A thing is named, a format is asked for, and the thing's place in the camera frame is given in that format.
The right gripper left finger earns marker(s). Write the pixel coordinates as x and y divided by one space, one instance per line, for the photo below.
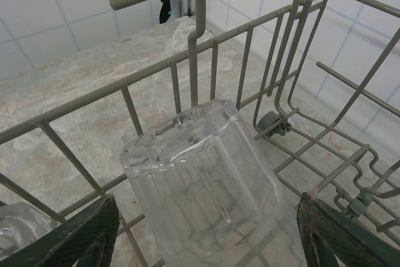
93 232

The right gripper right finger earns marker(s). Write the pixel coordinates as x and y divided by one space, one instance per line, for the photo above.
337 242

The clear faceted glass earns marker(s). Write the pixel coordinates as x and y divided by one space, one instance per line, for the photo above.
200 170
18 229

